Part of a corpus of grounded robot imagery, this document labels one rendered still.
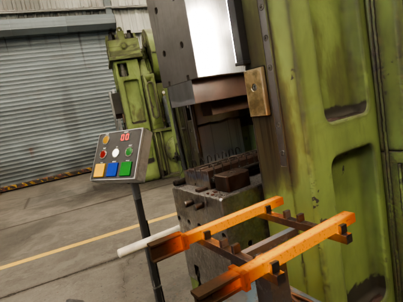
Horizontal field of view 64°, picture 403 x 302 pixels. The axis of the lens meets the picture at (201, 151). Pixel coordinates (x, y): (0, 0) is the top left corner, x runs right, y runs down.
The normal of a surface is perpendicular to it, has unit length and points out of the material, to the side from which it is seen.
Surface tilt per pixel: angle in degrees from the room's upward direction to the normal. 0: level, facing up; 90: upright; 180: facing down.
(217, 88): 90
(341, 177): 90
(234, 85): 90
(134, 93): 89
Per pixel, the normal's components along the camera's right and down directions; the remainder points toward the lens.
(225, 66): 0.55, 0.02
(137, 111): 0.29, 0.07
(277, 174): -0.82, 0.22
